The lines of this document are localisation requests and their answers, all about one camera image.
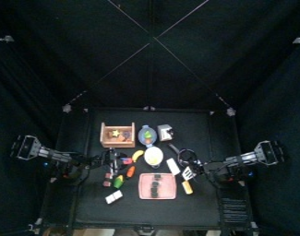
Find white toy toaster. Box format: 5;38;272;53
157;124;176;142

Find open wooden box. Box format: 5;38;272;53
100;122;137;148

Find pink rectangular tray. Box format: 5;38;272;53
137;172;178;201

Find white rectangular toy box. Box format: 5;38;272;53
104;189;125;205

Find black toy frying pan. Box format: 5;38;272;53
168;143;199;168

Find orange toy carrot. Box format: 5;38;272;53
125;165;137;179

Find white rectangular block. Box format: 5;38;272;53
166;158;183;176

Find white spatula yellow handle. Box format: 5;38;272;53
181;166;197;195

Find blue toy pot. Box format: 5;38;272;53
137;124;160;146

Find green yellow toy corn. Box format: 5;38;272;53
113;173;126;189

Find white text label sticker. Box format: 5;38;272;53
220;197;245;226

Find yellow toy banana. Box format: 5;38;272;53
132;149;146;163

